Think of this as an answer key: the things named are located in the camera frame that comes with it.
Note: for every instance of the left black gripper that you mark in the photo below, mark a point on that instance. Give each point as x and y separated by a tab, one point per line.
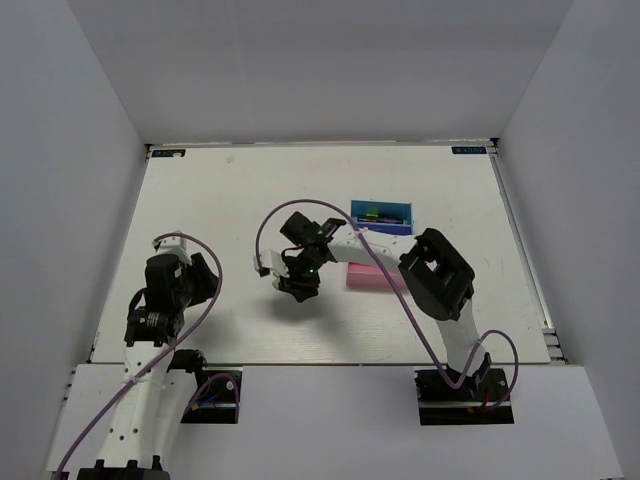
206	283

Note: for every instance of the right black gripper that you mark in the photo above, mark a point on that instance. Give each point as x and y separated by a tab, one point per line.
301	288

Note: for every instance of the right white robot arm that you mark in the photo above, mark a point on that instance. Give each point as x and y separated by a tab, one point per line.
438	279

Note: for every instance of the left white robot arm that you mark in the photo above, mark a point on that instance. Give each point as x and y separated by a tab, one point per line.
159	375

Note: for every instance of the pink container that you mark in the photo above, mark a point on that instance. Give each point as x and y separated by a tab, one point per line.
365	277

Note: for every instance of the left corner label sticker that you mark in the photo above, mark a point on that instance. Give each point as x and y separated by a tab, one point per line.
168	153

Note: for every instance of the corner label sticker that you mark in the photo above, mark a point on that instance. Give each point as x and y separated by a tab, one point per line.
168	153
469	150

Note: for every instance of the right corner label sticker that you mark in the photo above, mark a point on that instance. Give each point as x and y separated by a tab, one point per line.
469	150

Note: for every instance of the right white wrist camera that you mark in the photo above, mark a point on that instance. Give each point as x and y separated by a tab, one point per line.
270	262

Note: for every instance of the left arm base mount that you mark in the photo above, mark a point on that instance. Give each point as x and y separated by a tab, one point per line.
216	400

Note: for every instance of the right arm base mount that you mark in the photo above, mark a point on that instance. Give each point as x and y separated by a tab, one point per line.
438	405

